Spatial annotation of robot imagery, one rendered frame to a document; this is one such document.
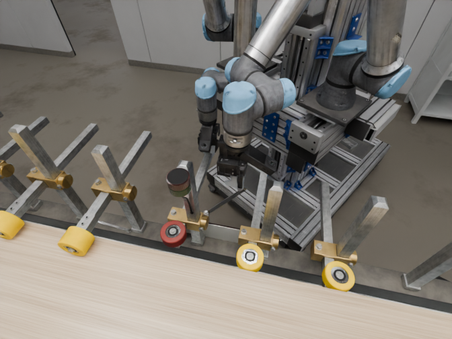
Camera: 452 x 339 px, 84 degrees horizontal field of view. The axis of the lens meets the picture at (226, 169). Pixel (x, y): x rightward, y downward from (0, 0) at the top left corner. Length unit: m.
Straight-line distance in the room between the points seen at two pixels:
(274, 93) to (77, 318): 0.74
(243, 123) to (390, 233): 1.71
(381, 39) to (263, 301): 0.77
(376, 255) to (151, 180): 1.75
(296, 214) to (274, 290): 1.02
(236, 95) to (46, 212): 1.03
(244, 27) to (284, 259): 0.83
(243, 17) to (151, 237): 0.86
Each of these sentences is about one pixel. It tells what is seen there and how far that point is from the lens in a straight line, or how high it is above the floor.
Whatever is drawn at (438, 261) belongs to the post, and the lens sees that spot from 0.99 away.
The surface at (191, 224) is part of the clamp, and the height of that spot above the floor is 0.86.
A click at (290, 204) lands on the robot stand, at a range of 1.76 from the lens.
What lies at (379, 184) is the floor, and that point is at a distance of 2.43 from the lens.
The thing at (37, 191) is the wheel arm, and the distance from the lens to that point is 1.06.
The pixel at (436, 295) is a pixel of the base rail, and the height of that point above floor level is 0.70.
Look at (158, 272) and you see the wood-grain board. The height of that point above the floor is 0.90.
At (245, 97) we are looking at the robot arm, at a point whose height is 1.32.
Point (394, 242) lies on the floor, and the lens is 2.13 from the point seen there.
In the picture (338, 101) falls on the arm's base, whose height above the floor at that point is 1.08.
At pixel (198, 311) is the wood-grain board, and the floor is 0.90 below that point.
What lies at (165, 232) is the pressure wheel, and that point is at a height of 0.90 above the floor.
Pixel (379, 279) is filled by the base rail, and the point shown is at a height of 0.70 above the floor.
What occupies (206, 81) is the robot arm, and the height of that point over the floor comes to 1.18.
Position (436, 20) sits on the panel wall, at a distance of 3.33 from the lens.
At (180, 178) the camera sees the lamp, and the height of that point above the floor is 1.14.
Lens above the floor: 1.62
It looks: 47 degrees down
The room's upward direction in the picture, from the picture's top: 1 degrees counter-clockwise
